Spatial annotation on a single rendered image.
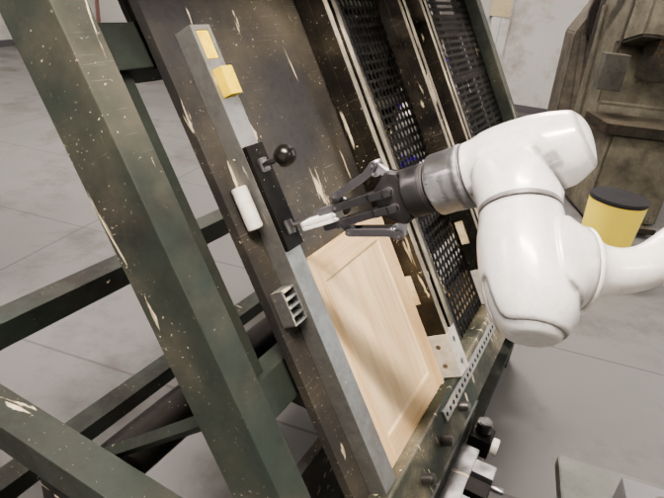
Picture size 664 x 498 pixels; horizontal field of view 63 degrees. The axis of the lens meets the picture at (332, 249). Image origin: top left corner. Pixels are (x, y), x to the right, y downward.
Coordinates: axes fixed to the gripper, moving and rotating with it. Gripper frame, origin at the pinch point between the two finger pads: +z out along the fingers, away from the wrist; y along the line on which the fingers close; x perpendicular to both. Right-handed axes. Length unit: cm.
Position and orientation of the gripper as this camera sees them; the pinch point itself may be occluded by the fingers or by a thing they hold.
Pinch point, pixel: (322, 219)
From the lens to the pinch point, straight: 88.8
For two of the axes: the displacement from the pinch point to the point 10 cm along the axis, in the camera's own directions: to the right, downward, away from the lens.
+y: 3.7, 9.1, 1.8
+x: 4.8, -3.5, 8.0
